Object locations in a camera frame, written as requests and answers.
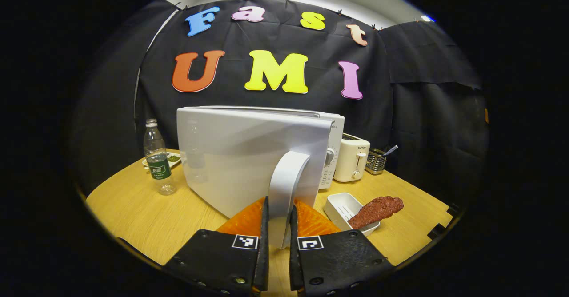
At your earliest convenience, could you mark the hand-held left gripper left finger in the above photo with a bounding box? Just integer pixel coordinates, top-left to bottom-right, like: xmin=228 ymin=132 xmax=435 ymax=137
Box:
xmin=163 ymin=196 xmax=270 ymax=297

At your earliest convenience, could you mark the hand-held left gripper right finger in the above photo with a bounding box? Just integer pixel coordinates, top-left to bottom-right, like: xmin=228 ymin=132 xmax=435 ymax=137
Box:
xmin=289 ymin=199 xmax=396 ymax=297

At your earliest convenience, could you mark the reddish brown meat piece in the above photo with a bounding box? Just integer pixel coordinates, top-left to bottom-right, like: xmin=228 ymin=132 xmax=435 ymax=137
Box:
xmin=347 ymin=196 xmax=405 ymax=230

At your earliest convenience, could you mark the white microwave oven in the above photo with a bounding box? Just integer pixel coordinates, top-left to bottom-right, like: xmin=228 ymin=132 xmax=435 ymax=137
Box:
xmin=176 ymin=106 xmax=345 ymax=249

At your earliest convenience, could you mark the white plastic tray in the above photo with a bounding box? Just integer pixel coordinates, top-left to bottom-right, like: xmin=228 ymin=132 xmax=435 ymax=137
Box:
xmin=324 ymin=193 xmax=381 ymax=237

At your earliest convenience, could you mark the cream toaster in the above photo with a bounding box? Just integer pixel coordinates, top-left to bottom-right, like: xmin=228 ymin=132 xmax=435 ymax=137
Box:
xmin=333 ymin=133 xmax=371 ymax=183

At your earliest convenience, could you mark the small white snack dish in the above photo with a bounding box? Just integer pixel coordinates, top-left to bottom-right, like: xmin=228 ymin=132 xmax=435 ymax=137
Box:
xmin=142 ymin=153 xmax=182 ymax=169

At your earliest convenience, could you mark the clear plastic water bottle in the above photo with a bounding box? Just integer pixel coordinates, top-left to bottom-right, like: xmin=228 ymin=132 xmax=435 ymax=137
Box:
xmin=143 ymin=119 xmax=177 ymax=196

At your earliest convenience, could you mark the black backdrop cloth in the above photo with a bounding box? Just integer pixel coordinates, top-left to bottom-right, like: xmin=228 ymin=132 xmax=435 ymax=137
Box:
xmin=67 ymin=0 xmax=489 ymax=209

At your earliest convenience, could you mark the wire mesh utensil basket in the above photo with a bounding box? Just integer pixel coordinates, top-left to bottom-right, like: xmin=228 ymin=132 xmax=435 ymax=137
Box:
xmin=365 ymin=148 xmax=387 ymax=175

